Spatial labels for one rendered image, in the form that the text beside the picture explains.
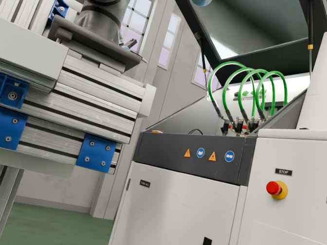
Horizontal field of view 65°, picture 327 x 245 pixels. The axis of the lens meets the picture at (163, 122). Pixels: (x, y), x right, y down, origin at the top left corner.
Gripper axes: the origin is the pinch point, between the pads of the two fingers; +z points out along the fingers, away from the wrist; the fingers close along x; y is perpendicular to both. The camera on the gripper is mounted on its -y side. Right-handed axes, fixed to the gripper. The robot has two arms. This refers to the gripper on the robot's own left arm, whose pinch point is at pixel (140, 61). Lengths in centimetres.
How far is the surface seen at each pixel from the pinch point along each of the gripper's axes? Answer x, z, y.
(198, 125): 48, 21, 29
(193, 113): 45, 15, 23
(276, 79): 84, 22, -8
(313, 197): 121, -41, 50
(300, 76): 96, 18, -10
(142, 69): -147, 149, -55
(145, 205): 60, -20, 77
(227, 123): 75, -1, 28
